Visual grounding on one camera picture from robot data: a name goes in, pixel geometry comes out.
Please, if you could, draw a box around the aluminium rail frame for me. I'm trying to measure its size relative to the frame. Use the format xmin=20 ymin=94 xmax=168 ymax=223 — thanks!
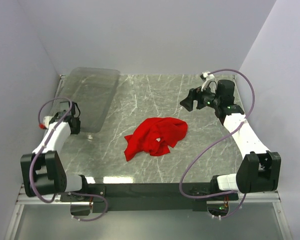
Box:
xmin=9 ymin=74 xmax=292 ymax=240

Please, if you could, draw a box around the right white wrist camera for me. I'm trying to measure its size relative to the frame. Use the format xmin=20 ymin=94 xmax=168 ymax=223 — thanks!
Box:
xmin=200 ymin=71 xmax=215 ymax=91

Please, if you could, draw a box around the red t shirt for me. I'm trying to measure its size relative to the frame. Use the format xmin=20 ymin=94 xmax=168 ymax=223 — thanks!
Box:
xmin=124 ymin=117 xmax=188 ymax=161

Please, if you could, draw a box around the clear plastic bin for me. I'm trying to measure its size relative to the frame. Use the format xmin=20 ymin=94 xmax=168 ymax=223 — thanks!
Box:
xmin=56 ymin=67 xmax=120 ymax=133

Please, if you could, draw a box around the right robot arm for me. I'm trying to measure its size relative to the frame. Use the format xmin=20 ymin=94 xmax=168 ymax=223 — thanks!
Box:
xmin=180 ymin=79 xmax=281 ymax=200

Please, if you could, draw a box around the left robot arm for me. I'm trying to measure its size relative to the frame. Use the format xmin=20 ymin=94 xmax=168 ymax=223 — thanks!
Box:
xmin=20 ymin=97 xmax=90 ymax=203

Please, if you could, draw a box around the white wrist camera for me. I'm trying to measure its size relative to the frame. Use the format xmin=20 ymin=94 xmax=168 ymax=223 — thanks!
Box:
xmin=200 ymin=71 xmax=215 ymax=91
xmin=39 ymin=116 xmax=53 ymax=130

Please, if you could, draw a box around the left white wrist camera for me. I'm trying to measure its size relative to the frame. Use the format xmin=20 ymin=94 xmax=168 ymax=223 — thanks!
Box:
xmin=39 ymin=116 xmax=53 ymax=130

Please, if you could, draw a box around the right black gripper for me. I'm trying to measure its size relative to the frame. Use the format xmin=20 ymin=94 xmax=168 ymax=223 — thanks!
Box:
xmin=180 ymin=81 xmax=221 ymax=112

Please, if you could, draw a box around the black base beam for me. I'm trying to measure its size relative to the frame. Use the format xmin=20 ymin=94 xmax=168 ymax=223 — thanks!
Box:
xmin=60 ymin=182 xmax=239 ymax=214

